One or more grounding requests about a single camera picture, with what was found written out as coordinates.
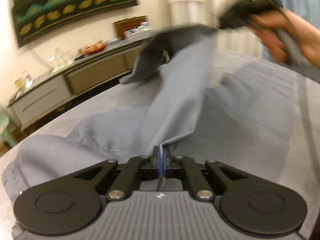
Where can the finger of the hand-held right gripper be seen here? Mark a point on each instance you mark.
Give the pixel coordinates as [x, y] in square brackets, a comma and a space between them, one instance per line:
[160, 47]

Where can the red fruit bowl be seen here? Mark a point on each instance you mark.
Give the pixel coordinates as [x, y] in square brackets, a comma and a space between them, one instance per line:
[95, 48]

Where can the clear glassware set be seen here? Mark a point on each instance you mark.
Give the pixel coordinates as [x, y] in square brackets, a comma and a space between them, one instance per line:
[60, 58]

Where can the silver dish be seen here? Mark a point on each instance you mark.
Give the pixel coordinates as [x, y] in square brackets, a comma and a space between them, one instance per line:
[112, 41]

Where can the small glass bottle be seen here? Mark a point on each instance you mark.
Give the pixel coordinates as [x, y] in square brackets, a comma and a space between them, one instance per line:
[27, 78]

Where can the yellow cup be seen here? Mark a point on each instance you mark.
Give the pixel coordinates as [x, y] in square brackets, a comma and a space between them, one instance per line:
[18, 83]

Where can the grey and brown sideboard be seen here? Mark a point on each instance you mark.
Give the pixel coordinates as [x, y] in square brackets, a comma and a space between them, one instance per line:
[95, 75]

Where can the white storage box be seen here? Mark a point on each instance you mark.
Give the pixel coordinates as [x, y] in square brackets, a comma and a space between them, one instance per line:
[137, 33]

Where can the green plastic chair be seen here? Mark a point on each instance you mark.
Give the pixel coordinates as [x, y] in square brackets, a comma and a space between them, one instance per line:
[6, 127]

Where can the grey pants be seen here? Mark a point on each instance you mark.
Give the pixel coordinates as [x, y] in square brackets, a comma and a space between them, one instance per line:
[200, 117]

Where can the brown wooden frame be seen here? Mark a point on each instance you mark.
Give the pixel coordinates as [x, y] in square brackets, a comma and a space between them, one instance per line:
[122, 26]

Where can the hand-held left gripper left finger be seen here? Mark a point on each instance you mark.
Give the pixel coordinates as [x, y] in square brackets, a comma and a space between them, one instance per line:
[157, 162]

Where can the person's right hand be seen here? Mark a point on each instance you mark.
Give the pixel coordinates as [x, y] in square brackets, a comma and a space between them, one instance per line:
[307, 37]

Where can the dark patterned wall hanging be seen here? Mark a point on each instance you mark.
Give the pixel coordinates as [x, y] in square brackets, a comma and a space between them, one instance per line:
[62, 5]

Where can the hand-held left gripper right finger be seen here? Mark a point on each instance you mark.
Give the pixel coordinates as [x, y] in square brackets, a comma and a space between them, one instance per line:
[165, 165]

